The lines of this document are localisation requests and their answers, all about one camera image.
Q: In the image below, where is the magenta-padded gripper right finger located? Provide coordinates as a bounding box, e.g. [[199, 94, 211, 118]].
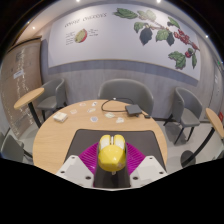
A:
[[125, 142, 168, 189]]

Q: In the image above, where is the white flat box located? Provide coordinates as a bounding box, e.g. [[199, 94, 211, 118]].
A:
[[52, 111, 69, 123]]

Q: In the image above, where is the black cable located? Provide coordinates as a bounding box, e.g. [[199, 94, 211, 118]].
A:
[[100, 98, 135, 113]]

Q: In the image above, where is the dark grey mouse pad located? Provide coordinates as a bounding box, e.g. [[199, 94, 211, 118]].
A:
[[63, 128, 167, 171]]

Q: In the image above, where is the botanical wall mural panel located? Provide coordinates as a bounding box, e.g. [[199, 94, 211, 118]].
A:
[[47, 3, 202, 82]]

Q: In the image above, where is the yellow and white computer mouse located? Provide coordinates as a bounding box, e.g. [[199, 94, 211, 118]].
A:
[[96, 134, 128, 174]]

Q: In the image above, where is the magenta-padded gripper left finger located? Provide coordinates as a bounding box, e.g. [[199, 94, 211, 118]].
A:
[[55, 143, 100, 188]]

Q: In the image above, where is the dark grey adapter box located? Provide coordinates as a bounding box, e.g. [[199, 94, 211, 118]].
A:
[[124, 104, 144, 117]]

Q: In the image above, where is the brown wall text board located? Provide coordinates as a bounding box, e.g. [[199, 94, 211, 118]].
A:
[[0, 39, 44, 139]]

